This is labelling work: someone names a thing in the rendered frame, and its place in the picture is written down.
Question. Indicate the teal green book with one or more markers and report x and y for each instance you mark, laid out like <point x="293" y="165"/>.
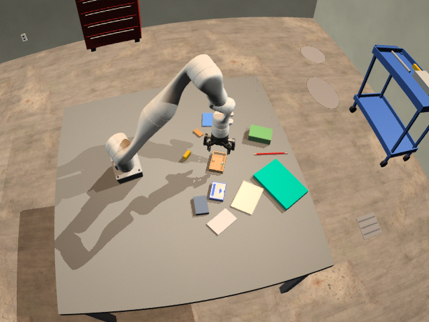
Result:
<point x="279" y="184"/>

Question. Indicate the blue flat pad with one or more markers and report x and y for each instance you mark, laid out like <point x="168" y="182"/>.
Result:
<point x="207" y="119"/>

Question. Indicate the yellow block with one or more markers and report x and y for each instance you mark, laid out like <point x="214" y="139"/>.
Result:
<point x="186" y="154"/>

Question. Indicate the red pencil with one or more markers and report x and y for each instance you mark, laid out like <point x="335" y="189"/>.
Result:
<point x="271" y="153"/>

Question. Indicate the small yellow box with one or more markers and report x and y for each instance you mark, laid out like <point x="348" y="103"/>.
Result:
<point x="416" y="67"/>

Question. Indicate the beige box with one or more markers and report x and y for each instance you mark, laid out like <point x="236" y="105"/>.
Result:
<point x="423" y="80"/>

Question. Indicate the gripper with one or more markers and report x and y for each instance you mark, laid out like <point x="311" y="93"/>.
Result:
<point x="219" y="137"/>

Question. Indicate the white wall outlet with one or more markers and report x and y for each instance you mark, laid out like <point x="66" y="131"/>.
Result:
<point x="23" y="37"/>

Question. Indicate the orange wooden domino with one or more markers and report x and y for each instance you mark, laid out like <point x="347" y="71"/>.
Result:
<point x="198" y="133"/>

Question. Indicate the blue wheeled cart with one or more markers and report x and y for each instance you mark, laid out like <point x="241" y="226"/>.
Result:
<point x="382" y="114"/>

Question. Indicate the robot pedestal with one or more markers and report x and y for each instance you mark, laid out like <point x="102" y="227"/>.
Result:
<point x="130" y="174"/>

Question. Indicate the grey rod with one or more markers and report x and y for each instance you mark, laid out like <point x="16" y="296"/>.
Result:
<point x="400" y="61"/>

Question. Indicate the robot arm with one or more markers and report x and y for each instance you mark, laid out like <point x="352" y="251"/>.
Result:
<point x="161" y="110"/>

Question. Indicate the covered wooden puzzle box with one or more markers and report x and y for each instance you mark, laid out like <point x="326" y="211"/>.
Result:
<point x="217" y="162"/>

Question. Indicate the dark red drawer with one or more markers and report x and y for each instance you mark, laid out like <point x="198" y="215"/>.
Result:
<point x="109" y="19"/>
<point x="111" y="31"/>
<point x="107" y="7"/>

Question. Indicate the slate grey book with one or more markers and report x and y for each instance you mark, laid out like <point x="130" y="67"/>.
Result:
<point x="200" y="205"/>

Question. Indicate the dark red drawer cabinet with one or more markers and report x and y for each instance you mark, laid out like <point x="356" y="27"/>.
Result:
<point x="137" y="20"/>

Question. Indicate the blue white card box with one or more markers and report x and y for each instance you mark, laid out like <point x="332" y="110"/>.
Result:
<point x="218" y="191"/>

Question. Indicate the cream paper pad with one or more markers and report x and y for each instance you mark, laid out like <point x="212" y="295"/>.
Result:
<point x="247" y="197"/>

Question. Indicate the pale white pad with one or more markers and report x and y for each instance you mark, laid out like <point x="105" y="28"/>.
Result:
<point x="221" y="221"/>

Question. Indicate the grey table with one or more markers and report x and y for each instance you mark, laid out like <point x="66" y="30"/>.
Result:
<point x="167" y="261"/>

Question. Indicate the green block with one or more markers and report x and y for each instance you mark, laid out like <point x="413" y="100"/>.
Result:
<point x="260" y="133"/>

